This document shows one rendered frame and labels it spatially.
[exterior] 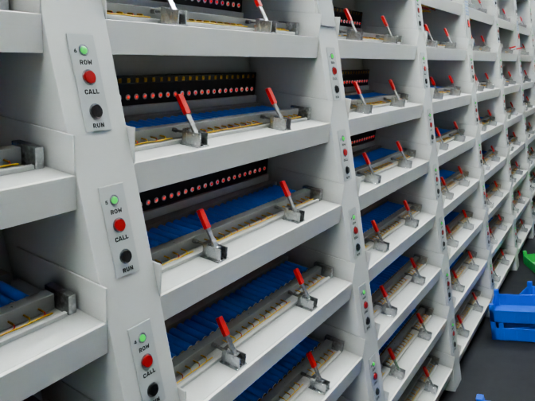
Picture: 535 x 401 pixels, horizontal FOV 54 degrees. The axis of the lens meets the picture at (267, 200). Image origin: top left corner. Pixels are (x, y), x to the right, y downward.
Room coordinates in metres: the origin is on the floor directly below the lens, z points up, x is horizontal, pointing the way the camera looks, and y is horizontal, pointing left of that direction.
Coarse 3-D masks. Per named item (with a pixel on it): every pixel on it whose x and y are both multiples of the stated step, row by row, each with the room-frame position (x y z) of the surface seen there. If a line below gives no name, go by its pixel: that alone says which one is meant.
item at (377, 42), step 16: (336, 16) 1.71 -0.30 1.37; (352, 16) 1.80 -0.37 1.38; (384, 16) 1.68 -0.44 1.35; (352, 32) 1.44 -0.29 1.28; (368, 32) 1.89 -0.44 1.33; (384, 32) 1.86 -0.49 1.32; (400, 32) 1.82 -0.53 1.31; (416, 32) 1.79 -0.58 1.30; (352, 48) 1.38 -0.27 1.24; (368, 48) 1.46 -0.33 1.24; (384, 48) 1.56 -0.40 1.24; (400, 48) 1.67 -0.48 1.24
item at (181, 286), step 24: (216, 192) 1.13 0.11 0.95; (312, 192) 1.24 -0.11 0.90; (336, 192) 1.23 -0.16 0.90; (144, 216) 0.96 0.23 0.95; (312, 216) 1.12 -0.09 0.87; (336, 216) 1.21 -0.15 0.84; (240, 240) 0.96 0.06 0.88; (264, 240) 0.97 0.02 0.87; (288, 240) 1.03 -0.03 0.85; (168, 264) 0.84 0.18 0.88; (192, 264) 0.84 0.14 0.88; (216, 264) 0.85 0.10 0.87; (240, 264) 0.90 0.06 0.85; (168, 288) 0.75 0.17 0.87; (192, 288) 0.79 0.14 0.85; (216, 288) 0.84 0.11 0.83; (168, 312) 0.75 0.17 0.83
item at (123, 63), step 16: (336, 0) 1.79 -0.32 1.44; (352, 0) 1.90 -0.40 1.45; (128, 64) 1.02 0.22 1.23; (144, 64) 1.05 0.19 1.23; (160, 64) 1.08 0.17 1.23; (176, 64) 1.12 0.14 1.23; (192, 64) 1.16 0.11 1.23; (208, 64) 1.21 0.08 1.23; (224, 64) 1.26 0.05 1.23; (240, 64) 1.31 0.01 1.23; (352, 64) 1.84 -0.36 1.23; (0, 240) 0.76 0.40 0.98; (0, 256) 0.76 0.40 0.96
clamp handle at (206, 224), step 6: (198, 210) 0.88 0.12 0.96; (198, 216) 0.88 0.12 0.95; (204, 216) 0.88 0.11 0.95; (204, 222) 0.87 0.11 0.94; (204, 228) 0.87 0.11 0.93; (210, 228) 0.88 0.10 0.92; (210, 234) 0.87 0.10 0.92; (210, 240) 0.87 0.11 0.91; (216, 240) 0.87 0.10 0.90; (216, 246) 0.87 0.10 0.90
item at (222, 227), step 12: (300, 192) 1.22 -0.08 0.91; (264, 204) 1.10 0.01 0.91; (276, 204) 1.12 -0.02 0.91; (288, 204) 1.16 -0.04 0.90; (240, 216) 1.02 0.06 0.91; (252, 216) 1.05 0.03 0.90; (264, 216) 1.09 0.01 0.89; (216, 228) 0.95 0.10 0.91; (228, 228) 0.98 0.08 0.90; (180, 240) 0.88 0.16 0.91; (204, 240) 0.92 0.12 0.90; (156, 252) 0.82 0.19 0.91; (168, 252) 0.85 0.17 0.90; (180, 252) 0.87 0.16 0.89
